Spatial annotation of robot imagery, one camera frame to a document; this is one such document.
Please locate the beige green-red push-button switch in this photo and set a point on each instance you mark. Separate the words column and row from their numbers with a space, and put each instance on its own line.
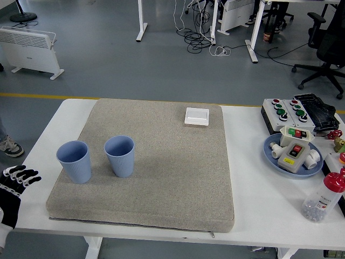
column 285, row 139

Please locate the black crate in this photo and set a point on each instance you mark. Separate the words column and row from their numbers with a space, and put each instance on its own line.
column 334, row 255

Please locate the person's shoe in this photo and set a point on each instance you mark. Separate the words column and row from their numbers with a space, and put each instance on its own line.
column 12, row 148

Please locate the clear bottle red cap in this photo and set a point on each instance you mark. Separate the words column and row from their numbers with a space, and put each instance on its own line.
column 320, row 205

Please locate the brown can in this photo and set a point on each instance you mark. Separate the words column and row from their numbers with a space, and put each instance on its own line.
column 266, row 37

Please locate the white desk leg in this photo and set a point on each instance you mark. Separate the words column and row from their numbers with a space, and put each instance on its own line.
column 214, row 16
column 252, row 51
column 141, row 27

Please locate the black chair base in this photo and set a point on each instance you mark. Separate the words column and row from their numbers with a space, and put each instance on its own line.
column 280, row 13

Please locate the white wall switch plate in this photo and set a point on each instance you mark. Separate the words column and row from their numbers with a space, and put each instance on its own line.
column 196, row 116

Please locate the black office chair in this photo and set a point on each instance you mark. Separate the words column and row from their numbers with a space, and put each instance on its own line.
column 328, row 46

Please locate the blue plate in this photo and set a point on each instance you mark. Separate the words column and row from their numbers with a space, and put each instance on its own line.
column 296, row 174

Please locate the white box red button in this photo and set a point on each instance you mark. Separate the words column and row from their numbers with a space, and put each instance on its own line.
column 332, row 162

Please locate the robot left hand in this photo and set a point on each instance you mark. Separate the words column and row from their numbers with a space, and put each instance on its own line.
column 10, row 205

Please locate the white table leg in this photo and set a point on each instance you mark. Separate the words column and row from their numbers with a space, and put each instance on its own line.
column 93, row 248
column 287, row 254

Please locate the white panel heater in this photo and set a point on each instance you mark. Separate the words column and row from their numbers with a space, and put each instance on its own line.
column 234, row 16
column 27, row 51

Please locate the blue ribbed cup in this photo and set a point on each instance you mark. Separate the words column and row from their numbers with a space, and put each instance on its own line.
column 76, row 170
column 121, row 164

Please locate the grey three-button control box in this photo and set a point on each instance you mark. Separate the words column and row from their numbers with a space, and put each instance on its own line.
column 269, row 113
column 292, row 113

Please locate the white pipe fitting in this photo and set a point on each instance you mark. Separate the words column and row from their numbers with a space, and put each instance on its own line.
column 276, row 153
column 312, row 159

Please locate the beige red-black push-button switch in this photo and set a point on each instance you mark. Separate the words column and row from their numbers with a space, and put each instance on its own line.
column 287, row 162

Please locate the grey-brown mat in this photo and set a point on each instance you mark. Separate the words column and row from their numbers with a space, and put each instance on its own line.
column 161, row 175

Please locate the person's leg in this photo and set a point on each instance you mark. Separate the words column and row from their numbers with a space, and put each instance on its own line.
column 2, row 129

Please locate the black fan stand base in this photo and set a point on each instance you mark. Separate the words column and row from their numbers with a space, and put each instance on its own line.
column 23, row 17

